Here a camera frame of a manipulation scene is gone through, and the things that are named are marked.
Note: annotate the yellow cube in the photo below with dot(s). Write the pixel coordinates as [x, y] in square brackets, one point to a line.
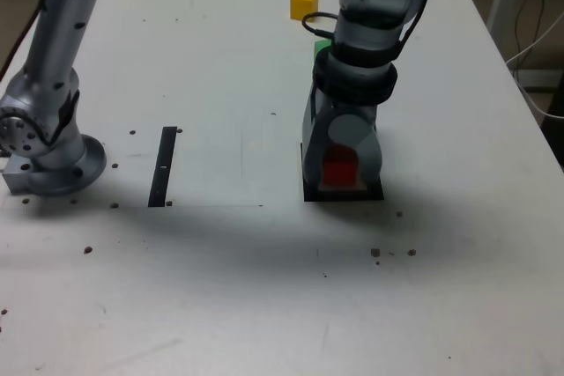
[303, 4]

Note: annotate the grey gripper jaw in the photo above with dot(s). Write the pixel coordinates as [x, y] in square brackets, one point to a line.
[348, 129]
[313, 142]

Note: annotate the black tape strip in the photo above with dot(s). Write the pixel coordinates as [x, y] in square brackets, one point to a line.
[162, 169]

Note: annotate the red cube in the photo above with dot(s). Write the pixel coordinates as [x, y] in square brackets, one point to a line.
[339, 171]

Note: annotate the green cube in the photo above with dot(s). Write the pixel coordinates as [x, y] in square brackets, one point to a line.
[321, 48]

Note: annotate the black tape square outline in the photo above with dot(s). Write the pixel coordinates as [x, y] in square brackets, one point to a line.
[343, 196]

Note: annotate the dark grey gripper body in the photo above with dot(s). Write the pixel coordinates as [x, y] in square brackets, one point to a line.
[357, 109]

